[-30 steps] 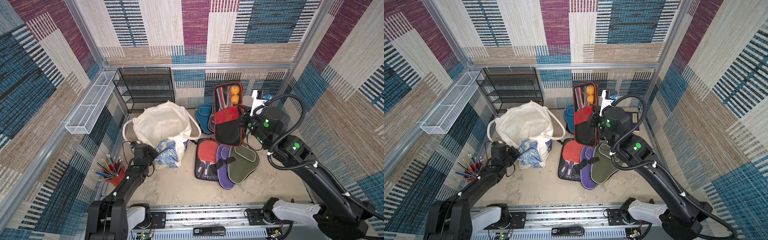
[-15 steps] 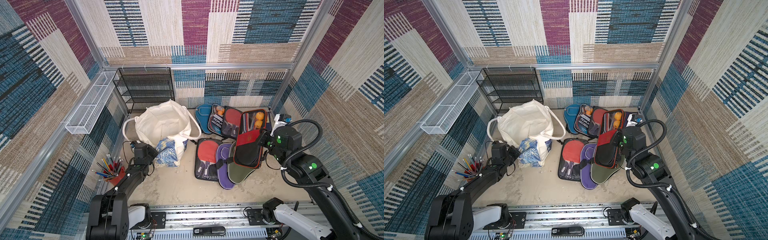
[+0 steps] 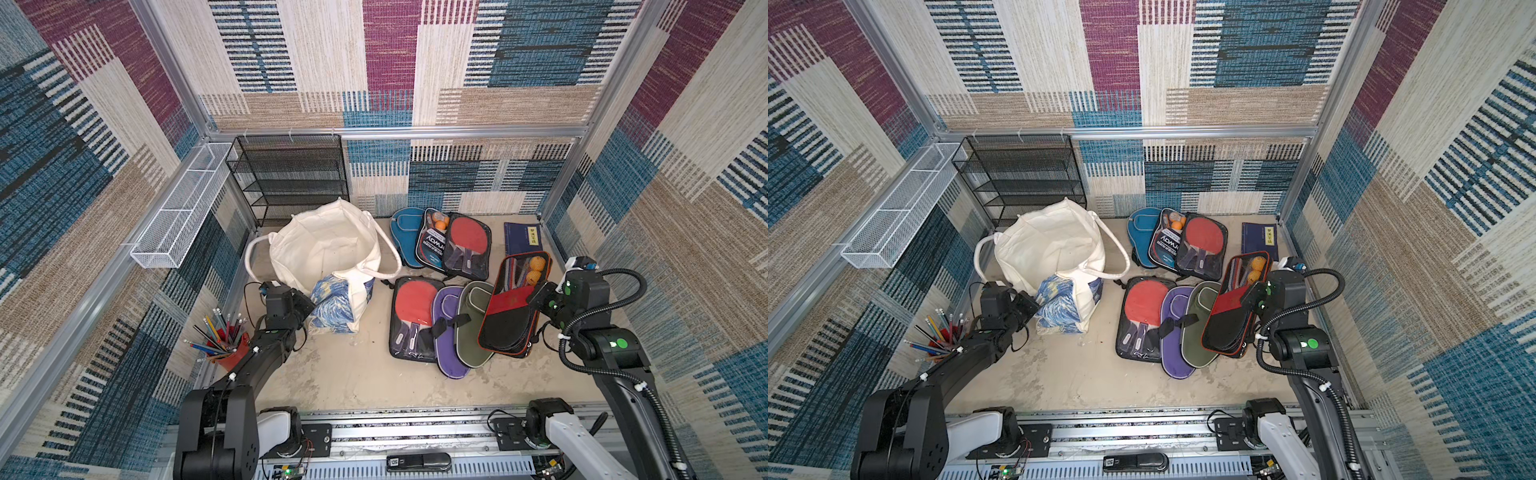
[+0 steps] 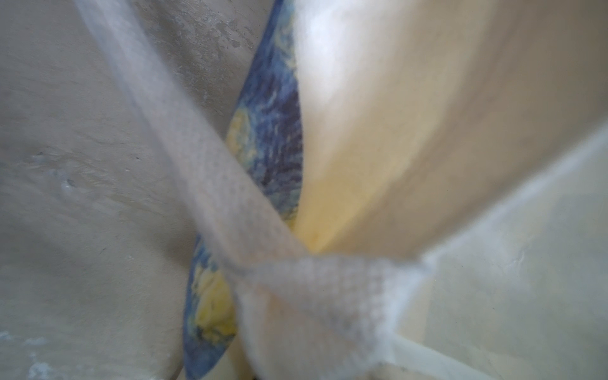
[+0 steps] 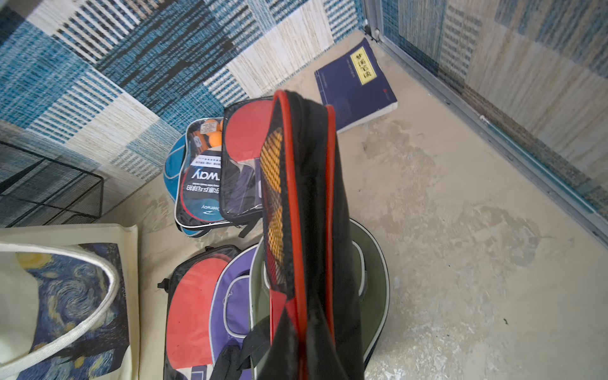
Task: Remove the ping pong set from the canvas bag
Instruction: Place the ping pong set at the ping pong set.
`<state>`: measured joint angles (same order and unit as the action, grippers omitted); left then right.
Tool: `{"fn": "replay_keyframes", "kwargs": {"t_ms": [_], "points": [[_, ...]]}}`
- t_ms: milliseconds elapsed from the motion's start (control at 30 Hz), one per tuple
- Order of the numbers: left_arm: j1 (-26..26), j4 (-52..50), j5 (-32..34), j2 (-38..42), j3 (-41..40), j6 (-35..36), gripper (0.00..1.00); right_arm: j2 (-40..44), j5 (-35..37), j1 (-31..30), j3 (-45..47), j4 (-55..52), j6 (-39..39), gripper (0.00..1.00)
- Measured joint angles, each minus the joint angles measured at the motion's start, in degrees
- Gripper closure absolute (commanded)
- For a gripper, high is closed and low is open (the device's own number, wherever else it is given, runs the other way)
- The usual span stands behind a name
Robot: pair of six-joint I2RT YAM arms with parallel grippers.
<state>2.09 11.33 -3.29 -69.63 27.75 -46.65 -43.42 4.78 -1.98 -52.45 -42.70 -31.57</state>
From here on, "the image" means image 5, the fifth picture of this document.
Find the red paddle mesh case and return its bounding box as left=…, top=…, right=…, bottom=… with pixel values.
left=219, top=97, right=273, bottom=225

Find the clear ping pong set case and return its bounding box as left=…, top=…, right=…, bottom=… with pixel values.
left=174, top=117, right=231, bottom=232

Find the olive green paddle case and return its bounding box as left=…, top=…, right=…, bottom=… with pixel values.
left=250, top=218, right=390, bottom=365

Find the black red paddle case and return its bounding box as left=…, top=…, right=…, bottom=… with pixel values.
left=261, top=90, right=364, bottom=379

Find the purple paddle case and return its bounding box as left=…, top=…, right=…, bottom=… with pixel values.
left=209, top=245, right=266, bottom=379

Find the canvas tote bag starry print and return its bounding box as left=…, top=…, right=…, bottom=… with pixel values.
left=1, top=224, right=140, bottom=379

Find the blue ping pong paddle case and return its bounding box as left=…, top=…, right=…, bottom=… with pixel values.
left=162, top=135, right=211, bottom=238

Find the dark blue notebook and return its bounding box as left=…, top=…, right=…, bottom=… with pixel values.
left=314, top=39, right=398, bottom=132

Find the black wire shelf rack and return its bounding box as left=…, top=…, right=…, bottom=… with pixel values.
left=1, top=142, right=105, bottom=228

